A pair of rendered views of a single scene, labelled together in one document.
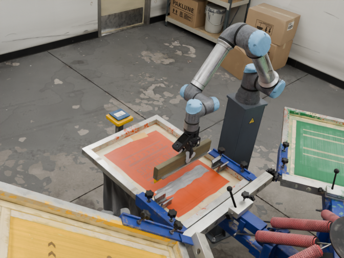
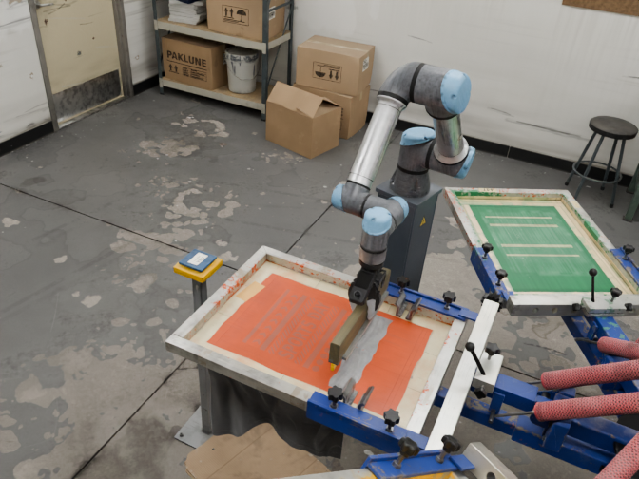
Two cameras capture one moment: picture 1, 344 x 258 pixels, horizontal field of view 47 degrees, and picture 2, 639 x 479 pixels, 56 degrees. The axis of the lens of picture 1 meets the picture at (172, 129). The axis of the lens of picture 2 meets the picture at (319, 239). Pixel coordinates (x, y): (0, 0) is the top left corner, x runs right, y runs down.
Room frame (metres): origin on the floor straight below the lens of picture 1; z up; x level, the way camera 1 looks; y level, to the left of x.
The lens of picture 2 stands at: (0.39, 0.48, 2.29)
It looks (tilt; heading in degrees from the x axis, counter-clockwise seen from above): 34 degrees down; 342
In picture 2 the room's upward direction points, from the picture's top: 5 degrees clockwise
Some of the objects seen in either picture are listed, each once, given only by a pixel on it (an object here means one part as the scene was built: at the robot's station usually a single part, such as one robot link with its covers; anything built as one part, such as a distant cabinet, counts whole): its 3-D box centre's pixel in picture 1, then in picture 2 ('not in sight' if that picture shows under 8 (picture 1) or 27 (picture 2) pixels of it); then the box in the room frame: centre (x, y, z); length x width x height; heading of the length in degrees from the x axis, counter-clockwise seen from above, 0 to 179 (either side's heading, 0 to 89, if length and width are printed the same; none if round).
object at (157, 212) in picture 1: (159, 214); (359, 424); (1.34, 0.01, 0.98); 0.30 x 0.05 x 0.07; 49
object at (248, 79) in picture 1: (254, 75); (417, 147); (2.16, -0.45, 1.37); 0.13 x 0.12 x 0.14; 44
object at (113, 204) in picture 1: (129, 206); (275, 419); (1.59, 0.19, 0.74); 0.46 x 0.04 x 0.42; 49
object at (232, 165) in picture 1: (230, 167); (422, 306); (1.76, -0.36, 0.98); 0.30 x 0.05 x 0.07; 49
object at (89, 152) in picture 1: (166, 166); (323, 332); (1.71, 0.01, 0.97); 0.79 x 0.58 x 0.04; 49
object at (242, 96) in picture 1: (249, 91); (411, 176); (2.17, -0.44, 1.25); 0.15 x 0.15 x 0.10
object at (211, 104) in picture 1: (205, 104); (385, 212); (1.73, -0.15, 1.39); 0.11 x 0.11 x 0.08; 44
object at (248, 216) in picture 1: (248, 219); (503, 389); (1.34, -0.41, 1.02); 0.17 x 0.06 x 0.05; 49
